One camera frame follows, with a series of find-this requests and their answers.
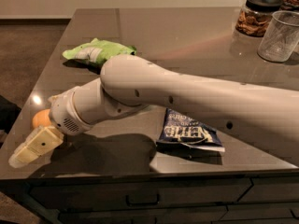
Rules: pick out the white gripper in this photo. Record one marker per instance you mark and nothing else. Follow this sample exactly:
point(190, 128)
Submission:
point(64, 113)

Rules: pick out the orange fruit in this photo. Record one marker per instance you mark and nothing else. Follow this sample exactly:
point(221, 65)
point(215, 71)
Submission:
point(41, 118)

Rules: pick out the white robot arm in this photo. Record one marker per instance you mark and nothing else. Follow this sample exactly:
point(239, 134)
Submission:
point(267, 117)

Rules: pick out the dark object at left edge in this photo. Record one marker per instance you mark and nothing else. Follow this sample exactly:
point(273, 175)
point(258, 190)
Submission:
point(8, 114)

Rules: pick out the dark cabinet drawer front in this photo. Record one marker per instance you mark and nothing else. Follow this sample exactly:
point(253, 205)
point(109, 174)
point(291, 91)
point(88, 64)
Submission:
point(119, 196)

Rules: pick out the green snack bag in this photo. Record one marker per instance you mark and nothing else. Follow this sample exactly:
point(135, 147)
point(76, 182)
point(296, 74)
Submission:
point(97, 52)

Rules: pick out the blue Kettle chips bag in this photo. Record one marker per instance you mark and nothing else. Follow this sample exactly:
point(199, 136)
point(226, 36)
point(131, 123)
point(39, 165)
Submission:
point(181, 131)

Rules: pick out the right cabinet drawer front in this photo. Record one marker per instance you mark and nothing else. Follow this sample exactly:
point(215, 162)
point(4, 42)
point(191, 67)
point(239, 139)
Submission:
point(272, 190)

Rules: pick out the glass jar with black lid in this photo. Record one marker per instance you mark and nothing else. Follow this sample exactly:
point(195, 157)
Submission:
point(255, 15)

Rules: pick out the clear plastic cup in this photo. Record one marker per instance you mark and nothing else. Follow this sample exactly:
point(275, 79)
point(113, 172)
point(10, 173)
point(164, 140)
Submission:
point(281, 37)

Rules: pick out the black drawer handle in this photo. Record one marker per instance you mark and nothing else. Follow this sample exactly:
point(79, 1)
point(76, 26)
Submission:
point(139, 200)

